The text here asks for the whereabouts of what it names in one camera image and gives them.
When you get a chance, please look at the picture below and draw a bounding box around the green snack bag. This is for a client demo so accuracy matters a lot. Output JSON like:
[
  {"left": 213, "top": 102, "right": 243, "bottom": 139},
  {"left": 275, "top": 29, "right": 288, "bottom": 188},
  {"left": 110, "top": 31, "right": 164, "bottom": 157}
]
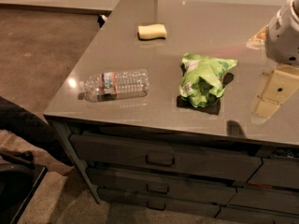
[{"left": 179, "top": 53, "right": 238, "bottom": 107}]

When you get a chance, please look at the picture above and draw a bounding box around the grey drawer cabinet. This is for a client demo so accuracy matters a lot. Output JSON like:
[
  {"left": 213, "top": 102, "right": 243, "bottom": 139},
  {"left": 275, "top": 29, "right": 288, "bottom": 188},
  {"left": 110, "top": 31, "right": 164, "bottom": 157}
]
[{"left": 45, "top": 0, "right": 299, "bottom": 224}]

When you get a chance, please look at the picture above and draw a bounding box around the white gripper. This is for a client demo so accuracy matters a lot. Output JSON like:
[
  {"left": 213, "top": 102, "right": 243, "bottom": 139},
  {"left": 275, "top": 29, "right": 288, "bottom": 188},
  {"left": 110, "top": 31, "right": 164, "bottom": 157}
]
[{"left": 246, "top": 0, "right": 299, "bottom": 119}]

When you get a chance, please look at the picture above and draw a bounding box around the yellow sponge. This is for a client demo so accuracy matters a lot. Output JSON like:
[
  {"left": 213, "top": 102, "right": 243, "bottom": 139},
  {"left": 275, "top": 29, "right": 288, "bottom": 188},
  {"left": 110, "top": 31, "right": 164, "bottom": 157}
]
[{"left": 138, "top": 24, "right": 167, "bottom": 40}]

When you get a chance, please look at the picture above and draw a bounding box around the middle right drawer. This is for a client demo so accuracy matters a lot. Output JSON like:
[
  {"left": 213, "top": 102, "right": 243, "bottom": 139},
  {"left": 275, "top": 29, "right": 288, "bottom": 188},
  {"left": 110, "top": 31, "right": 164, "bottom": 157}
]
[{"left": 229, "top": 189, "right": 299, "bottom": 215}]

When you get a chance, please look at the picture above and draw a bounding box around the clear plastic water bottle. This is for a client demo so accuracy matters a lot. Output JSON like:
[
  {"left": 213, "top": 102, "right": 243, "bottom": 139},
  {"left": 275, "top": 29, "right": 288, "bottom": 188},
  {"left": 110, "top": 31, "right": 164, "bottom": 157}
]
[{"left": 78, "top": 69, "right": 150, "bottom": 103}]

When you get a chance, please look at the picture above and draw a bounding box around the top right drawer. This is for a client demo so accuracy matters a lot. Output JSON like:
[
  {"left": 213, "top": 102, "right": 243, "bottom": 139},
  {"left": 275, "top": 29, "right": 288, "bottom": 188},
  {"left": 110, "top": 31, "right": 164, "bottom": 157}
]
[{"left": 249, "top": 159, "right": 299, "bottom": 189}]

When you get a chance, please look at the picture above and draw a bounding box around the dark object behind table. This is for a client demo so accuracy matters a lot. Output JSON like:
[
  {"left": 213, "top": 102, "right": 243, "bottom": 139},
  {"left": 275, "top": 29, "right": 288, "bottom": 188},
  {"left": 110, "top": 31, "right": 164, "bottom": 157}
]
[{"left": 97, "top": 15, "right": 107, "bottom": 27}]

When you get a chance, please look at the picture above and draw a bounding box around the top left drawer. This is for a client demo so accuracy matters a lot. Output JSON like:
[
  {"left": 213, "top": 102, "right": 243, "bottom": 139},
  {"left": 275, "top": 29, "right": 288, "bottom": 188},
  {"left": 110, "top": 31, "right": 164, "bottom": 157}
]
[{"left": 70, "top": 133, "right": 262, "bottom": 181}]

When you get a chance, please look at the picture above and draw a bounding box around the drawer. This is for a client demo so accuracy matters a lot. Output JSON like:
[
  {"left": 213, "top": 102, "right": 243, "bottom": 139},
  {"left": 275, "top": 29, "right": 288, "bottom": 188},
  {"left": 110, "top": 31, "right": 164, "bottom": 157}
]
[
  {"left": 86, "top": 167, "right": 236, "bottom": 204},
  {"left": 97, "top": 189, "right": 221, "bottom": 217},
  {"left": 70, "top": 133, "right": 262, "bottom": 181},
  {"left": 249, "top": 159, "right": 299, "bottom": 189},
  {"left": 229, "top": 189, "right": 299, "bottom": 215}
]

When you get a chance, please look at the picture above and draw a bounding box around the bottom left drawer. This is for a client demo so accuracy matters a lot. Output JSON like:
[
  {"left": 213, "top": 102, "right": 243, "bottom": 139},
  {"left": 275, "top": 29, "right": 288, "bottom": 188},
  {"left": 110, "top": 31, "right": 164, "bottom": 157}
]
[{"left": 97, "top": 189, "right": 221, "bottom": 217}]

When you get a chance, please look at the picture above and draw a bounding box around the middle left drawer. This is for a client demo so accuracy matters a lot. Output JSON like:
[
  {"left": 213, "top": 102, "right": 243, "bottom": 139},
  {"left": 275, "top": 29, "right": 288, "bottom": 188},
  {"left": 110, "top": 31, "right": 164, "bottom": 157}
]
[{"left": 86, "top": 167, "right": 236, "bottom": 204}]

